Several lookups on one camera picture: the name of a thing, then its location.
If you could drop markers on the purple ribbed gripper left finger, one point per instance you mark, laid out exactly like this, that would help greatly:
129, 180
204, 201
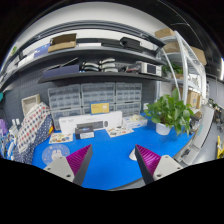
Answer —
72, 168

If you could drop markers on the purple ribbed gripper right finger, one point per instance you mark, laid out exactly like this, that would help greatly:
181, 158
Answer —
154, 167

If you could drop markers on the white computer mouse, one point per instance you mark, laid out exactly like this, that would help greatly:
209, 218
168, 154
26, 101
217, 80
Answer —
132, 155

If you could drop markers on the left sticker sheet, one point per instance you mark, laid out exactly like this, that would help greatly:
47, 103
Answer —
60, 138

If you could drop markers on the sticker sheet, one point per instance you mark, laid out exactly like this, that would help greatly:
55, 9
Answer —
60, 138
119, 131

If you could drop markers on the small black white box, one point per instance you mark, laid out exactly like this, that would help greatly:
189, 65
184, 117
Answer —
84, 132

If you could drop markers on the blue desk mat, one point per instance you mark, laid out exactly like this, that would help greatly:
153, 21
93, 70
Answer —
110, 166

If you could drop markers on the white clear packaged box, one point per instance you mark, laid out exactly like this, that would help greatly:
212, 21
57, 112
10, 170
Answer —
134, 121

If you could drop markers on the right sticker sheet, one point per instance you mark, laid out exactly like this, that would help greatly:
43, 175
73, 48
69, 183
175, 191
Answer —
119, 131

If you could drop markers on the green potted plant white pot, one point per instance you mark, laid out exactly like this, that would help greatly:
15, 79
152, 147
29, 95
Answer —
169, 112

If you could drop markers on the checkered fabric bag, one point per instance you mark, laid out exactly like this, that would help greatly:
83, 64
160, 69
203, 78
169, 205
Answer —
35, 128

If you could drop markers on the long white product box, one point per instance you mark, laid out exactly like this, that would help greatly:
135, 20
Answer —
98, 122

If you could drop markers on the yellow and blue card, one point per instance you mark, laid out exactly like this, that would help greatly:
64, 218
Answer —
99, 108

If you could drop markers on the grey drawer organiser cabinets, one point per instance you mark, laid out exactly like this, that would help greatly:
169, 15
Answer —
75, 99

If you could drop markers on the white electronic instrument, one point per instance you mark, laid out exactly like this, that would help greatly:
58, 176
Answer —
148, 68

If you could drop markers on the dark blue flat box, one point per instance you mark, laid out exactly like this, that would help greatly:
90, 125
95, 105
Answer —
65, 70

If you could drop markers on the stack of white headsets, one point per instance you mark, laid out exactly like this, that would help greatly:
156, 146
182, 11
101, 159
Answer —
106, 65

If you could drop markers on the white metal shelving rack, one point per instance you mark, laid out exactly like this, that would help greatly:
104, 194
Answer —
177, 51

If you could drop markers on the black device top shelf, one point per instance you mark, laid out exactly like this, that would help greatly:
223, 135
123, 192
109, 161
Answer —
131, 44

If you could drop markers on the open cardboard box top shelf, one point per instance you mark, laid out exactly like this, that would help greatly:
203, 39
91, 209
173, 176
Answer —
62, 42

